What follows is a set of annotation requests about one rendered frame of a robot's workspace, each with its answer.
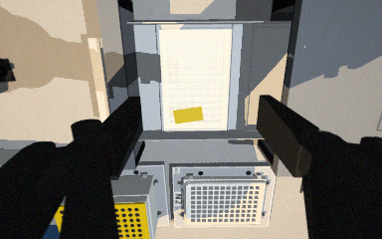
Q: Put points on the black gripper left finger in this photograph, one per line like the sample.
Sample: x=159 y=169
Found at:
x=33 y=183

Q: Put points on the blue bin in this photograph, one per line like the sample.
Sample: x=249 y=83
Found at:
x=52 y=232

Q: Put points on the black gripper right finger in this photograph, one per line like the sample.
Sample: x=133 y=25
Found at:
x=338 y=202

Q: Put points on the clear multi-well plate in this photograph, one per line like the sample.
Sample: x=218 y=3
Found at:
x=223 y=199

